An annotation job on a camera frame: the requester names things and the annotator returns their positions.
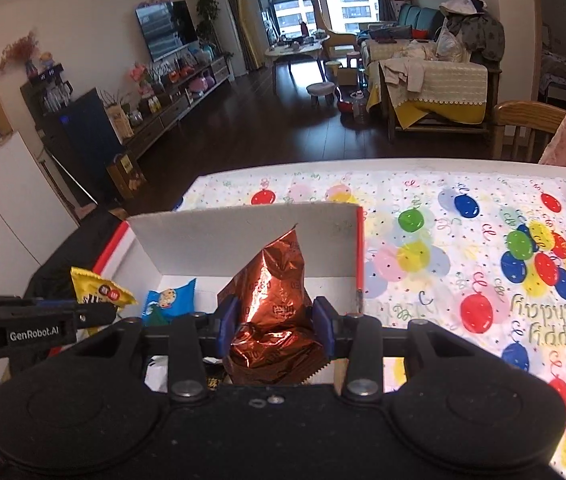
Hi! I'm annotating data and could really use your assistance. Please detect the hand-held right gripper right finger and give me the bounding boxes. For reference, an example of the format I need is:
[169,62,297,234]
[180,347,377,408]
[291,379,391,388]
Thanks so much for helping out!
[312,295,494,403]

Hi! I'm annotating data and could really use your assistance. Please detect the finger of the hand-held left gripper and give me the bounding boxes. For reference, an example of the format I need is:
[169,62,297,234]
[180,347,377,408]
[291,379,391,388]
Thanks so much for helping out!
[73,304,117,331]
[0,294,76,311]

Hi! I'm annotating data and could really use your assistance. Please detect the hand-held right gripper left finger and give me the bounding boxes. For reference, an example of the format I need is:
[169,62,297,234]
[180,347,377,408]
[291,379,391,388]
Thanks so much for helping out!
[75,294,242,403]

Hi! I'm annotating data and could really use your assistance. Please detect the yellow snack packet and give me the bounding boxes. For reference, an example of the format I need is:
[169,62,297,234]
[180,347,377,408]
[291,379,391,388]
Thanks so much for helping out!
[70,266,138,336]

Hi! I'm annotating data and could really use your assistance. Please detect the brown foil snack packet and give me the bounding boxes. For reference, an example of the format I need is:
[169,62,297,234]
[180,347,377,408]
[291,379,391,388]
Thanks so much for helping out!
[217,227,328,386]

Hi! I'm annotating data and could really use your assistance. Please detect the blue snack packet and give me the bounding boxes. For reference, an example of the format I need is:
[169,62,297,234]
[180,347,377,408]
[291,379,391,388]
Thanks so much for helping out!
[142,278,198,325]

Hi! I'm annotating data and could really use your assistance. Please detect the red cardboard box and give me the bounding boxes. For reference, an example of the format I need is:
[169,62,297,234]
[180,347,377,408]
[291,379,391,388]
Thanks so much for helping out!
[92,202,366,395]

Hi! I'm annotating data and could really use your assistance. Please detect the dark cloth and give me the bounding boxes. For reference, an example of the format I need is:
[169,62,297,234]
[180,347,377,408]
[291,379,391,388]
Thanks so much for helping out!
[25,207,128,301]

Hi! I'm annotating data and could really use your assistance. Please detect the white cabinet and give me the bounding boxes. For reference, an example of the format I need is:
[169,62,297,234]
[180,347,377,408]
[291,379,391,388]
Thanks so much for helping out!
[0,132,81,296]

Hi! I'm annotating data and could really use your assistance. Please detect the balloon print tablecloth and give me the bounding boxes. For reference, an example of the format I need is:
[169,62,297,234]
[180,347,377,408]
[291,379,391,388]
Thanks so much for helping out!
[173,170,566,480]

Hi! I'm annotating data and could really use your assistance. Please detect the brown paper bag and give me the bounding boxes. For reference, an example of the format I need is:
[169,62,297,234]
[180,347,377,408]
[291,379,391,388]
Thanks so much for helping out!
[107,152,146,201]

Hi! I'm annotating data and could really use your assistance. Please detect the wooden tv bench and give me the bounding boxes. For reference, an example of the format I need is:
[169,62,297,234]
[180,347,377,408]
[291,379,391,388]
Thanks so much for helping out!
[123,55,236,161]

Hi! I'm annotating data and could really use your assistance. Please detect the small round stool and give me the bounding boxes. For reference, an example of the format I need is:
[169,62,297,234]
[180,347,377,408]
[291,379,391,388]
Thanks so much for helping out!
[307,81,336,106]

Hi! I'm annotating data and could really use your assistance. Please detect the vase of dried flowers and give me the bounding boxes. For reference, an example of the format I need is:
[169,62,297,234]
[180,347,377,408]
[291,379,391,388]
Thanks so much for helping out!
[0,32,41,78]

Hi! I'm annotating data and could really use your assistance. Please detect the sofa with cream yellow cover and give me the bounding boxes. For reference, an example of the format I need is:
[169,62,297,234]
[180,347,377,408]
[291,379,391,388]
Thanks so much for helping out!
[363,35,504,141]

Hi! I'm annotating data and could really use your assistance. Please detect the round coffee table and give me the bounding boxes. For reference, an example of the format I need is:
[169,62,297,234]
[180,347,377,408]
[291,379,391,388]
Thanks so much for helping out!
[264,42,324,93]

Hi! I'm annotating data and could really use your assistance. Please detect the wooden chair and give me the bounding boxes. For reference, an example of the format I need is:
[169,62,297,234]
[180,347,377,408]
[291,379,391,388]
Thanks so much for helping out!
[492,101,566,163]

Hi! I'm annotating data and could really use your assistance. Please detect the yellow wooden armchair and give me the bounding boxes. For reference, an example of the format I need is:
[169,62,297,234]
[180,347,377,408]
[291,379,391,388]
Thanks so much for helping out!
[313,0,358,58]

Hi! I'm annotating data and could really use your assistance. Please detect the flat screen television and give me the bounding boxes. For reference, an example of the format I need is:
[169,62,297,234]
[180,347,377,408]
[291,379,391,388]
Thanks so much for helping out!
[135,0,198,63]

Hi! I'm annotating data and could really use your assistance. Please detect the white tower air conditioner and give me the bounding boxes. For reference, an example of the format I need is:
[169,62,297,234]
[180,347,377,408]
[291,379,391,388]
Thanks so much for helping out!
[200,0,246,78]

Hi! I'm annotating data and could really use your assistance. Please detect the yellow curtain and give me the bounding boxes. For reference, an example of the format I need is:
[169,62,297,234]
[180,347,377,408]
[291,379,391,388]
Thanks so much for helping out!
[230,0,264,71]

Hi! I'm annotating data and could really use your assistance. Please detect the green potted plant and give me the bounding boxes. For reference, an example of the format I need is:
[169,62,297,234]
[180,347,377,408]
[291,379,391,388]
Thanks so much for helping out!
[195,0,221,43]

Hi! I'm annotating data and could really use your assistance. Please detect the teal sofa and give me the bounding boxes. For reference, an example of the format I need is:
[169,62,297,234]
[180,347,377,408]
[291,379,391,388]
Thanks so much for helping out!
[395,4,446,41]

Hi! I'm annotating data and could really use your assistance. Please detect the pile of clothes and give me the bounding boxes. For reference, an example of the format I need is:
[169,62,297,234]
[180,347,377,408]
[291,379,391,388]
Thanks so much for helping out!
[438,0,506,63]

